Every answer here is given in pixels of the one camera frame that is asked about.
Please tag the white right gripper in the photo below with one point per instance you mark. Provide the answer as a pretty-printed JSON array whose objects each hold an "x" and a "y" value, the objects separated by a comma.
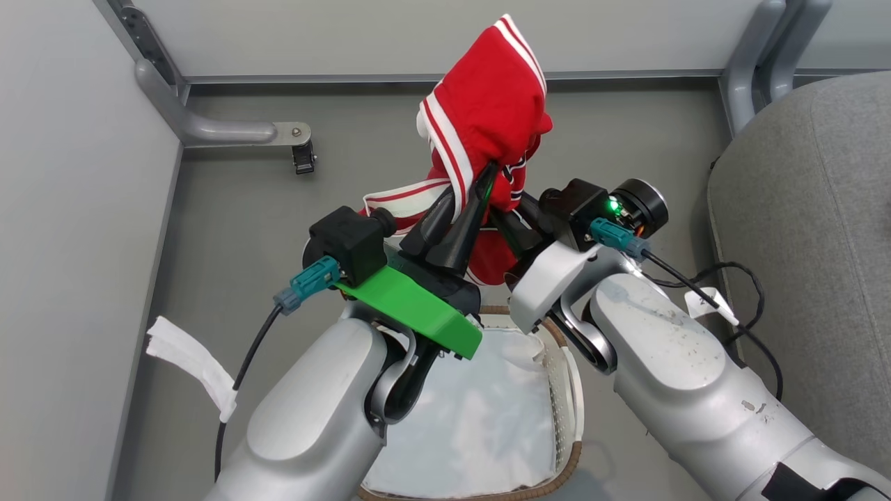
[{"x": 550, "y": 285}]

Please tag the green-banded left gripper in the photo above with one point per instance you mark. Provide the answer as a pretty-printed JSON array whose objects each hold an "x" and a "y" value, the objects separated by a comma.
[{"x": 411, "y": 299}]

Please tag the red white striped garment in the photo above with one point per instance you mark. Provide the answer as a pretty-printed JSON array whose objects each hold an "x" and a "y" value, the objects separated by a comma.
[{"x": 487, "y": 111}]

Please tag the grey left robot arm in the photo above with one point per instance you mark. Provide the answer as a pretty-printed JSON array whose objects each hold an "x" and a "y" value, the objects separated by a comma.
[{"x": 313, "y": 424}]

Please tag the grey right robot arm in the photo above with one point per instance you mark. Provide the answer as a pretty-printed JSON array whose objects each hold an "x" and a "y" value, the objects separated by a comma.
[{"x": 696, "y": 390}]

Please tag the grey upholstered chair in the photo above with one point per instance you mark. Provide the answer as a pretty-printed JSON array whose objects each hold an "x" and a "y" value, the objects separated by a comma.
[{"x": 814, "y": 243}]

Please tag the black cylindrical wrist unit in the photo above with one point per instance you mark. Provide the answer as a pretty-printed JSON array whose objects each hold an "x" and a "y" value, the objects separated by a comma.
[{"x": 644, "y": 205}]

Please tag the white perforated wicker-rimmed laundry basket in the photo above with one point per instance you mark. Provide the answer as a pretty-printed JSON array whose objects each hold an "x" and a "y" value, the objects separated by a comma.
[{"x": 567, "y": 376}]

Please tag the white basket liner cloth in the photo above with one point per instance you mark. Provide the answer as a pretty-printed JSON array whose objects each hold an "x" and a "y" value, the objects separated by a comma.
[{"x": 473, "y": 424}]

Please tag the white cloth tape strip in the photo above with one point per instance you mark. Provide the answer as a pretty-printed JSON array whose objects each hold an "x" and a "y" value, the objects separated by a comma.
[{"x": 195, "y": 362}]

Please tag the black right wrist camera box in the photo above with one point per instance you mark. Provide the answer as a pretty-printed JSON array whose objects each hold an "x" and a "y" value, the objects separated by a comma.
[{"x": 574, "y": 212}]

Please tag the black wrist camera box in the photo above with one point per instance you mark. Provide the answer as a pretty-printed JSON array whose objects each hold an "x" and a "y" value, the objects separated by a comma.
[
  {"x": 574, "y": 212},
  {"x": 348, "y": 240}
]

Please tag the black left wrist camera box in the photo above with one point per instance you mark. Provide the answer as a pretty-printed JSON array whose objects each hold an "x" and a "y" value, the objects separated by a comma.
[{"x": 348, "y": 240}]

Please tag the grey curved metal bracket foot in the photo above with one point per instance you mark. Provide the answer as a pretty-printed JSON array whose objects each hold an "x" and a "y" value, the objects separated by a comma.
[
  {"x": 800, "y": 42},
  {"x": 223, "y": 131},
  {"x": 745, "y": 69}
]

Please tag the grey metal corner post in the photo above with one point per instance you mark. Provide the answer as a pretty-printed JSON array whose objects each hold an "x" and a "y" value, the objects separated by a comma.
[{"x": 139, "y": 28}]

